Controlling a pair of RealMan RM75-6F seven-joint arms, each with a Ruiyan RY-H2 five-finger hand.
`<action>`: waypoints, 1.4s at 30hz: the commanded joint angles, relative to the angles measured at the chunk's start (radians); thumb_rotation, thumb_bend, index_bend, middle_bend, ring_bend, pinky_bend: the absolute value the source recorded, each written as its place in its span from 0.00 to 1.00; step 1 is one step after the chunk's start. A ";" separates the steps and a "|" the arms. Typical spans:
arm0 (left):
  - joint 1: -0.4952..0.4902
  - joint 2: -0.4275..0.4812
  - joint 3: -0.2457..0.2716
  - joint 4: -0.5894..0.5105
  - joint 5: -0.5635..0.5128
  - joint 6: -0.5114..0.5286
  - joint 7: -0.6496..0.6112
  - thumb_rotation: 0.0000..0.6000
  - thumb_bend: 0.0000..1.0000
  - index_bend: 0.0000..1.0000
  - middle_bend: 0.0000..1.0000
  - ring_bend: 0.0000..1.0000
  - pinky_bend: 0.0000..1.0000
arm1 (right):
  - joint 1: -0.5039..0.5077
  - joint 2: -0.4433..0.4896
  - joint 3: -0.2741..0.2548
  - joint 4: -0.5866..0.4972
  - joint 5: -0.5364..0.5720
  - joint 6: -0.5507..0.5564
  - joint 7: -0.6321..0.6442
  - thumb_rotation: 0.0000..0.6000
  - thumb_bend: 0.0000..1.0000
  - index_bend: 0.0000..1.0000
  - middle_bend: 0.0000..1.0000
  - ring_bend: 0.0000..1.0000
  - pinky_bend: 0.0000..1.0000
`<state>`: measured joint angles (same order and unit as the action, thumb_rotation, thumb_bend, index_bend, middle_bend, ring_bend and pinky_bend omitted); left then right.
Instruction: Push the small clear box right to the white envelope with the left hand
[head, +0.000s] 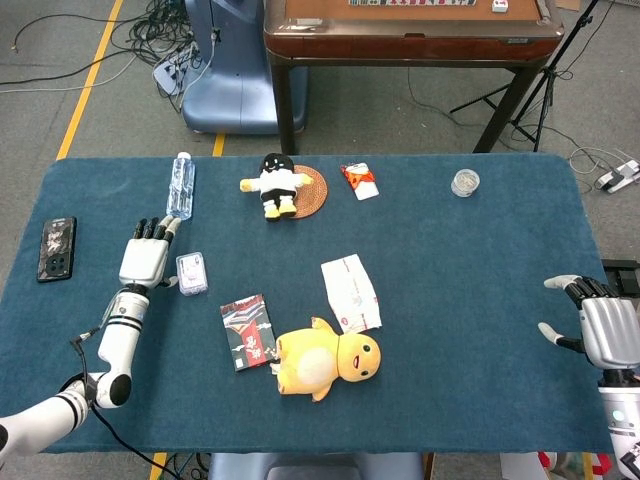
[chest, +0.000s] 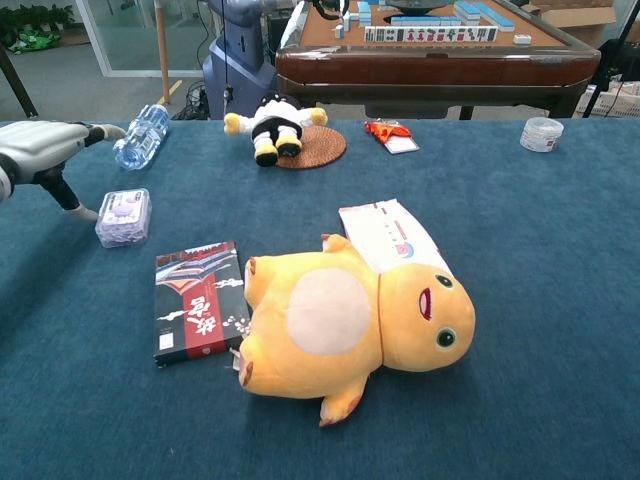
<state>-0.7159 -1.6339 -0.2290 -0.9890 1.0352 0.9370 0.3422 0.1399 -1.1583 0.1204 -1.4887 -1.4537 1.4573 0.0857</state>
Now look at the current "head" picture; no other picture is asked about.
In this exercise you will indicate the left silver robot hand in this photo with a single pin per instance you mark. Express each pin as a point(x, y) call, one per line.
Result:
point(145, 260)

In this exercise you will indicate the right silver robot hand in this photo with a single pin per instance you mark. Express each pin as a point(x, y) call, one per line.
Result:
point(612, 332)

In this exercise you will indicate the small clear plastic card box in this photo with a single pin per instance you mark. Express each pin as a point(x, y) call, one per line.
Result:
point(192, 274)

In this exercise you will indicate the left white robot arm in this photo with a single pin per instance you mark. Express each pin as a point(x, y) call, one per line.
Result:
point(120, 340)

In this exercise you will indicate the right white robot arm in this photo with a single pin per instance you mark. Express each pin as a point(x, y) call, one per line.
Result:
point(622, 425)

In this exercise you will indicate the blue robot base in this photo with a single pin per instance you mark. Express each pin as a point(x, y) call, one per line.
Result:
point(225, 75)

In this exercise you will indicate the clear plastic water bottle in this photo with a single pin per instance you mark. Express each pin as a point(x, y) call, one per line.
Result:
point(180, 187)

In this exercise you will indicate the black and white plush doll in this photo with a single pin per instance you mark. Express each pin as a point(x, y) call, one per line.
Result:
point(276, 185)

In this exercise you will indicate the yellow plush duck toy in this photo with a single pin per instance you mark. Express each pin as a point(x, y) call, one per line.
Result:
point(315, 362)

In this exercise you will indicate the black equipment block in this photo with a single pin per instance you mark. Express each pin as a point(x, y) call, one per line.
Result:
point(625, 270)

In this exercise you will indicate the black smartphone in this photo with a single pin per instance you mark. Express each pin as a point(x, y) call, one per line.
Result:
point(56, 250)

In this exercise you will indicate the dark book with red band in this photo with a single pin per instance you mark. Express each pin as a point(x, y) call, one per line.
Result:
point(247, 332)

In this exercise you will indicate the blue table cloth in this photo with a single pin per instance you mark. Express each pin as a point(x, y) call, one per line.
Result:
point(450, 300)

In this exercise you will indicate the brown woven round coaster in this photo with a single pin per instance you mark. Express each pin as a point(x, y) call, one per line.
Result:
point(315, 192)

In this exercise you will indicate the white power strip with plugs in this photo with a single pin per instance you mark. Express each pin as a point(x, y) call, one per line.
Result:
point(172, 70)

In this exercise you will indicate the round clear plastic jar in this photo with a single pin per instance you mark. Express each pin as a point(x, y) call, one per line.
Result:
point(465, 183)

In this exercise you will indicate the white tissue pack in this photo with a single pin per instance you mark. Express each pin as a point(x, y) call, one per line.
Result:
point(352, 295)

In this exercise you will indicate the orange and white snack packet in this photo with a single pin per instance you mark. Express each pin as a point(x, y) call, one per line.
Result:
point(362, 184)

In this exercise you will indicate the blue grey robot torso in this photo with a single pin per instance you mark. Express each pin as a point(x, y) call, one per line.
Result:
point(310, 467)

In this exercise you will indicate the black tripod stand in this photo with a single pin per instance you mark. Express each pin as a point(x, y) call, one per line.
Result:
point(550, 71)

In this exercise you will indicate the brown mahjong table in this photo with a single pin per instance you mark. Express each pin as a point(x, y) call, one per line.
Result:
point(400, 47)

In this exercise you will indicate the single white mahjong tile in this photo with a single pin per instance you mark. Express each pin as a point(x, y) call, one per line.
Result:
point(500, 5)

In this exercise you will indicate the row of mahjong tiles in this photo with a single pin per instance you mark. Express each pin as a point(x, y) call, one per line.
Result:
point(410, 2)

